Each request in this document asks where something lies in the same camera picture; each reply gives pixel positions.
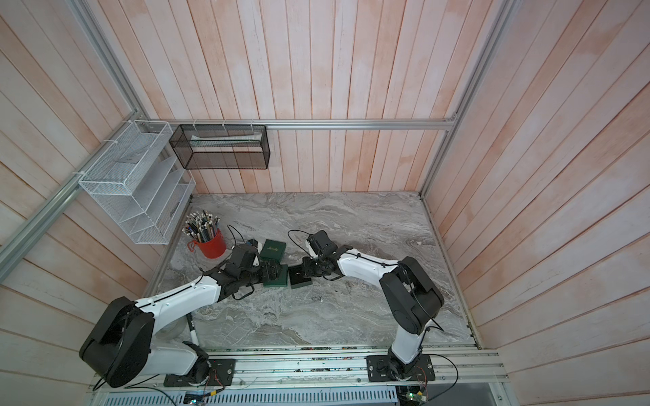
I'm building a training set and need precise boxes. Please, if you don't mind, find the white wire mesh shelf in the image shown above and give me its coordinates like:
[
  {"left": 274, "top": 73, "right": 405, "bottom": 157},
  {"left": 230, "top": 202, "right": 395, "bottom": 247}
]
[{"left": 80, "top": 120, "right": 196, "bottom": 245}]

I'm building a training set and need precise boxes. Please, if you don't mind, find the large green jewelry box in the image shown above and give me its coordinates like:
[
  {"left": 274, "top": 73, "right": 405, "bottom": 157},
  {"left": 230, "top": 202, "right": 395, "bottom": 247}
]
[{"left": 260, "top": 240, "right": 286, "bottom": 263}]

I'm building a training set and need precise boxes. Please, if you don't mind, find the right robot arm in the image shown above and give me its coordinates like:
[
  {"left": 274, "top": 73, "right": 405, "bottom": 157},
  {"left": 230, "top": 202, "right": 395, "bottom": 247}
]
[{"left": 289, "top": 230, "right": 445, "bottom": 368}]

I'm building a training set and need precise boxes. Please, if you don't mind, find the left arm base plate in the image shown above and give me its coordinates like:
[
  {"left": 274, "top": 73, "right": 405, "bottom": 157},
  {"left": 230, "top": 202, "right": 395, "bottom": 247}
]
[{"left": 164, "top": 359, "right": 236, "bottom": 387}]

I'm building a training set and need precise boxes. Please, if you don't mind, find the black marker pen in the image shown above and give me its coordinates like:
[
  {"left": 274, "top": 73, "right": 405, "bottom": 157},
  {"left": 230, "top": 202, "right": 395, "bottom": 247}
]
[{"left": 186, "top": 313, "right": 200, "bottom": 346}]

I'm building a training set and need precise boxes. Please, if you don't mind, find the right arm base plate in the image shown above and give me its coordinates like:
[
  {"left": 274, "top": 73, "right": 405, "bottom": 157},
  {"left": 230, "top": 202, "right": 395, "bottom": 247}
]
[{"left": 366, "top": 354, "right": 435, "bottom": 382}]

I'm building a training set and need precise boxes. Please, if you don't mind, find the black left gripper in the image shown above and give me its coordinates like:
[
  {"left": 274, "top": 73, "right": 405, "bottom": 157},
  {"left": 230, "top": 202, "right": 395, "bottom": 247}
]
[{"left": 239, "top": 259, "right": 284, "bottom": 287}]

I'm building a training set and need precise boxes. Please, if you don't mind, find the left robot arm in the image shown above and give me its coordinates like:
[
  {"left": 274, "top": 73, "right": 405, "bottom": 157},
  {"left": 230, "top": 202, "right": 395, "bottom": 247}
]
[{"left": 79, "top": 244, "right": 282, "bottom": 388}]

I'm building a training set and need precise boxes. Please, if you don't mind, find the small green box lid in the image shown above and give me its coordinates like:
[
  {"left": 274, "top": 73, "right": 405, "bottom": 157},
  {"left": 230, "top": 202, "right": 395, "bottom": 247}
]
[{"left": 263, "top": 264, "right": 288, "bottom": 288}]

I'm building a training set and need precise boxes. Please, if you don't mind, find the black wire mesh basket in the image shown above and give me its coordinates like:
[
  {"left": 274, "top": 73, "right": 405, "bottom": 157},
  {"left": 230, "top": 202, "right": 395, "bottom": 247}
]
[{"left": 170, "top": 123, "right": 271, "bottom": 170}]

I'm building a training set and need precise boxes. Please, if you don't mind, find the small green box base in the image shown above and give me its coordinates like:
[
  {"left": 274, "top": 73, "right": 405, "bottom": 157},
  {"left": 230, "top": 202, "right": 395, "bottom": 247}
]
[{"left": 288, "top": 266, "right": 312, "bottom": 289}]

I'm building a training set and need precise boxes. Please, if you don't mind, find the aluminium frame rail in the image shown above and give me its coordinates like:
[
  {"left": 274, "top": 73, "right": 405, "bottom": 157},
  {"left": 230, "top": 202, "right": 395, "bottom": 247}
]
[{"left": 144, "top": 118, "right": 455, "bottom": 130}]

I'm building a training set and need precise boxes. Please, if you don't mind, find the red metal pencil cup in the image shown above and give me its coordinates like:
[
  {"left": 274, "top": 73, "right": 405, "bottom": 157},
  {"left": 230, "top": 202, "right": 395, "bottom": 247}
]
[{"left": 187, "top": 229, "right": 227, "bottom": 260}]

